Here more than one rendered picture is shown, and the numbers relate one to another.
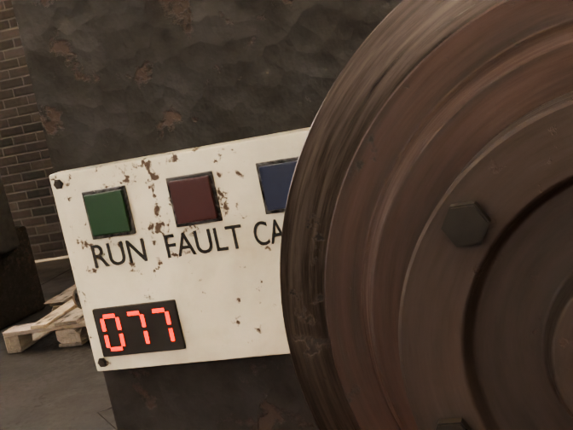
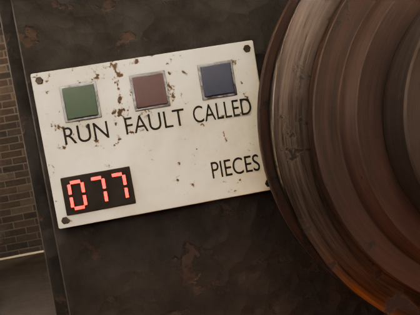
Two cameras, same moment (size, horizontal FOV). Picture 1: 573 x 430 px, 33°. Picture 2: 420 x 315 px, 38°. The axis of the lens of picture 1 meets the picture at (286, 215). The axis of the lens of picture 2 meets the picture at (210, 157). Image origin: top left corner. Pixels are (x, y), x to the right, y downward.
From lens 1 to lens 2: 39 cm
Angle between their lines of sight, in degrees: 27
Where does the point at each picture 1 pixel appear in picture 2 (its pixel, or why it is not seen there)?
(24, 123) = not seen: outside the picture
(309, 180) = (296, 39)
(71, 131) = (45, 45)
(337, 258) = (322, 85)
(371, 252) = (351, 75)
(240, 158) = (185, 61)
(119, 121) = (86, 39)
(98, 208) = (73, 97)
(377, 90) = not seen: outside the picture
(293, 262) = (283, 95)
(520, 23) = not seen: outside the picture
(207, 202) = (161, 92)
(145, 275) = (106, 149)
